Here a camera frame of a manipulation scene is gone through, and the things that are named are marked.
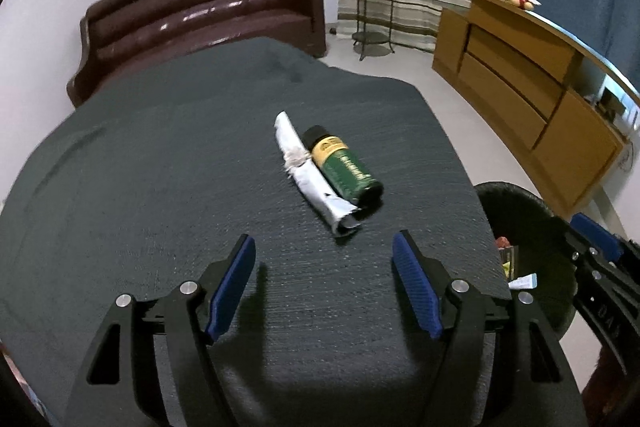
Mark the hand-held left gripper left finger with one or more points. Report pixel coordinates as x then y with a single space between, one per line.
230 287

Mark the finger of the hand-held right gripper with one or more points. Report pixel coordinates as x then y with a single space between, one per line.
597 234
590 259

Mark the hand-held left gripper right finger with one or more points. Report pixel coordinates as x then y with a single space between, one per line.
417 292

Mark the black trash bin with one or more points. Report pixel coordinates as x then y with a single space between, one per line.
530 227

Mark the teal white tube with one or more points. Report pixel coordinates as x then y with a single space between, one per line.
522 282

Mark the yellow snack packet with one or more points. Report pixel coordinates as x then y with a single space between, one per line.
506 267

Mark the white wrapper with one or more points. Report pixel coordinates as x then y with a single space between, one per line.
310 179

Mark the green bottle black cap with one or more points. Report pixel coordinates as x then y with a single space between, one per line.
345 169

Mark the orange plastic bag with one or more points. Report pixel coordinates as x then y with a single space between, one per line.
502 241

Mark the small dark box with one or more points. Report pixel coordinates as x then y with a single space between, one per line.
612 99

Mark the dark grey tablecloth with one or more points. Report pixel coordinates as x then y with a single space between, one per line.
150 157

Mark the wooden cabinet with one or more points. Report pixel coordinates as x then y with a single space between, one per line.
500 62

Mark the brown leather sofa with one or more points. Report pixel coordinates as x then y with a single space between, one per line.
200 2

